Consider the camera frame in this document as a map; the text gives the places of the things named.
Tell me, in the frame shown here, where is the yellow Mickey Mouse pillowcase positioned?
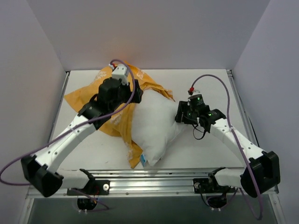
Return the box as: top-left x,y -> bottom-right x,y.
64,65 -> 174,168

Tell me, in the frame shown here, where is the white pillow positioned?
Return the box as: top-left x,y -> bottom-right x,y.
131,90 -> 186,167

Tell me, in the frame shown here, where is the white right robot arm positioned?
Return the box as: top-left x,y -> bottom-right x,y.
175,94 -> 281,198

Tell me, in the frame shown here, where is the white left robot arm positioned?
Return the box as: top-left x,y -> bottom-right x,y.
21,78 -> 143,197

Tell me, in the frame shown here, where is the blue pillow label tag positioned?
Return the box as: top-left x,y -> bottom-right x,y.
140,154 -> 147,167

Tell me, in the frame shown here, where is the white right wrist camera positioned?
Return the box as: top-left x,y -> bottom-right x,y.
188,87 -> 200,96

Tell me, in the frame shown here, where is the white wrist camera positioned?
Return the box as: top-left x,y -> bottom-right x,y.
111,64 -> 128,85
188,87 -> 200,96

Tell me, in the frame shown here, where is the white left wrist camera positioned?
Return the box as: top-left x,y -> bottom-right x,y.
111,64 -> 128,85

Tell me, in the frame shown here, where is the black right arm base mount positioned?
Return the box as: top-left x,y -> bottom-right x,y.
192,178 -> 235,194

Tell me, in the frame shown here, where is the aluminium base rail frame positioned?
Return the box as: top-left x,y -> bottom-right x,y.
18,71 -> 287,224

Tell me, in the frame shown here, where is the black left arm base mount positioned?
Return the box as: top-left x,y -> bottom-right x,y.
66,180 -> 110,196

